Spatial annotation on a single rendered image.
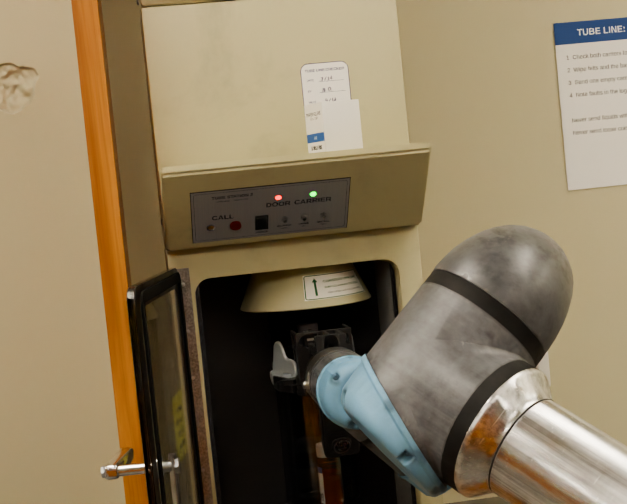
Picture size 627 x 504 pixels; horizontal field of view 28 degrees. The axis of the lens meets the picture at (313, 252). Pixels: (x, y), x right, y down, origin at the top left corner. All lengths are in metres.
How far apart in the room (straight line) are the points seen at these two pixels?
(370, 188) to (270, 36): 0.23
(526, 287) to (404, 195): 0.54
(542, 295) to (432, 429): 0.14
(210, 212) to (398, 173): 0.23
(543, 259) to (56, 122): 1.12
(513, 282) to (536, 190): 1.10
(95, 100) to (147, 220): 0.54
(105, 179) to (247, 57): 0.25
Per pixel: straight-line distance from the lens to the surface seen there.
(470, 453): 0.97
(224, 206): 1.49
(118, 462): 1.33
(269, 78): 1.58
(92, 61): 1.48
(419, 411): 0.98
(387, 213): 1.55
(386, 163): 1.49
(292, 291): 1.61
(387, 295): 1.66
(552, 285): 1.03
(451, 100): 2.07
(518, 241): 1.04
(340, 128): 1.50
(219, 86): 1.57
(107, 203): 1.47
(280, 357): 1.64
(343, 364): 1.36
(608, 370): 2.16
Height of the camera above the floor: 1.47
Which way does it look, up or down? 3 degrees down
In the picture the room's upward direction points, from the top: 6 degrees counter-clockwise
